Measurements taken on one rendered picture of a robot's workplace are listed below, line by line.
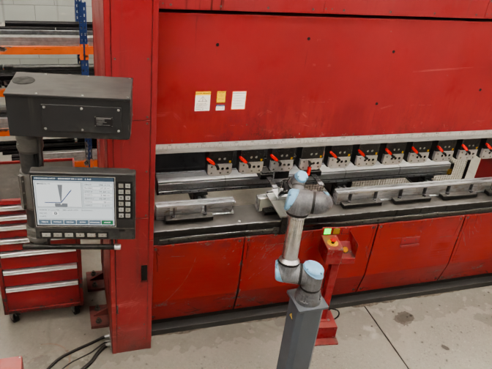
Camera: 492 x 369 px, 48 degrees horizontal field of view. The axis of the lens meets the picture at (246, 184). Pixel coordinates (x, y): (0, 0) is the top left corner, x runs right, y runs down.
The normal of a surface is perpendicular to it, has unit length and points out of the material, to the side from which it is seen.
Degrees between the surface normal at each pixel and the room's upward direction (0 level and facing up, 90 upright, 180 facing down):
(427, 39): 90
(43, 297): 90
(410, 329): 0
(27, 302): 90
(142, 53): 90
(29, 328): 0
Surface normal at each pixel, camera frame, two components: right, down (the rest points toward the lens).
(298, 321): -0.44, 0.42
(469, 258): 0.29, 0.51
